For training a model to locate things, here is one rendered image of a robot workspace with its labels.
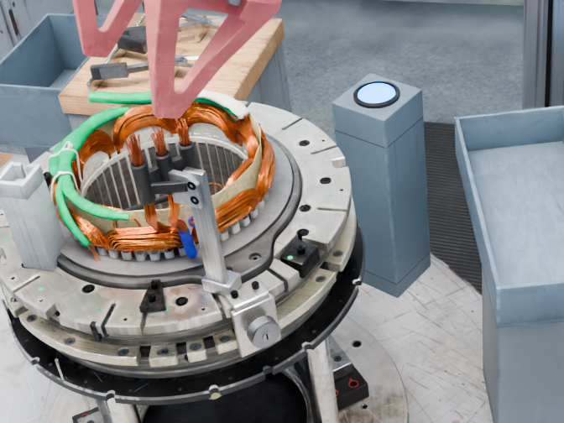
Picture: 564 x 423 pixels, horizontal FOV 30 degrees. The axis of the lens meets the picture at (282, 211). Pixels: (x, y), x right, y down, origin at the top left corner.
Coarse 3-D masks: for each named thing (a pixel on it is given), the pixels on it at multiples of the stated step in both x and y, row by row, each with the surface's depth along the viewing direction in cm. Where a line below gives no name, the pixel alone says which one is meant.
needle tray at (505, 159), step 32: (480, 128) 103; (512, 128) 103; (544, 128) 103; (480, 160) 103; (512, 160) 102; (544, 160) 102; (480, 192) 99; (512, 192) 98; (544, 192) 98; (480, 224) 89; (512, 224) 95; (544, 224) 94; (480, 256) 92; (512, 256) 91; (544, 256) 91; (512, 288) 83; (544, 288) 83; (512, 320) 85; (544, 320) 85; (512, 352) 98; (544, 352) 98; (512, 384) 100; (544, 384) 100; (512, 416) 103; (544, 416) 103
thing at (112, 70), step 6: (96, 66) 113; (102, 66) 113; (108, 66) 113; (114, 66) 113; (120, 66) 112; (126, 66) 113; (96, 72) 113; (102, 72) 113; (108, 72) 113; (114, 72) 113; (120, 72) 113; (126, 72) 113; (96, 78) 114; (102, 78) 114; (108, 78) 113; (114, 78) 113
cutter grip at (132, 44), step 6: (126, 36) 117; (120, 42) 118; (126, 42) 117; (132, 42) 117; (138, 42) 116; (144, 42) 116; (120, 48) 118; (126, 48) 118; (132, 48) 117; (138, 48) 117; (144, 54) 117
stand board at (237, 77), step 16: (208, 16) 125; (192, 32) 123; (208, 32) 122; (272, 32) 120; (176, 48) 120; (192, 48) 120; (256, 48) 118; (272, 48) 120; (96, 64) 120; (128, 64) 119; (224, 64) 116; (240, 64) 115; (256, 64) 116; (80, 80) 117; (112, 80) 116; (128, 80) 116; (144, 80) 115; (176, 80) 114; (224, 80) 113; (240, 80) 113; (256, 80) 116; (64, 96) 115; (80, 96) 114; (240, 96) 112; (64, 112) 116; (80, 112) 116; (96, 112) 115
